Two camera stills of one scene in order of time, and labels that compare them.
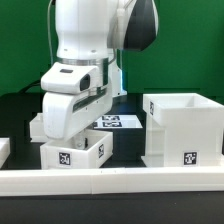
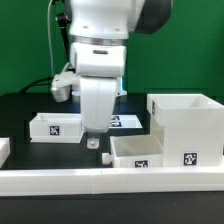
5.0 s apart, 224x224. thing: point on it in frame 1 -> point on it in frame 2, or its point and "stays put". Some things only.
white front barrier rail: x=152 y=180 stays put
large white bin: x=183 y=130 stays put
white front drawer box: x=89 y=150 -> x=135 y=151
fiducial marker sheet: x=116 y=121 stays put
